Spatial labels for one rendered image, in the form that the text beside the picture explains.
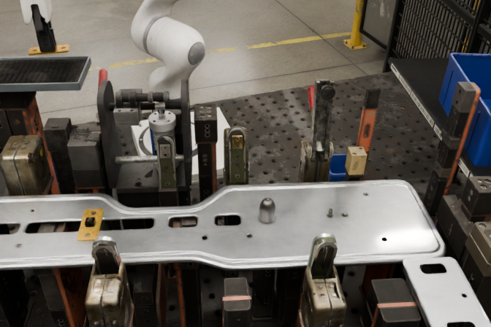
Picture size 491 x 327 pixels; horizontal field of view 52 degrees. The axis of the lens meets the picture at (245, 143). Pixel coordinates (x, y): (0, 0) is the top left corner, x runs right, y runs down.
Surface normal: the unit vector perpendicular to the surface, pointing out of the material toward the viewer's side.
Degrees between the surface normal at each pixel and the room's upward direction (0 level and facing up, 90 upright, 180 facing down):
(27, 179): 90
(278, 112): 0
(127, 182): 0
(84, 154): 90
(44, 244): 0
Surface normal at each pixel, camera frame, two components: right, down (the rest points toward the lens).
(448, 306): 0.02, -0.82
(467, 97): 0.07, 0.57
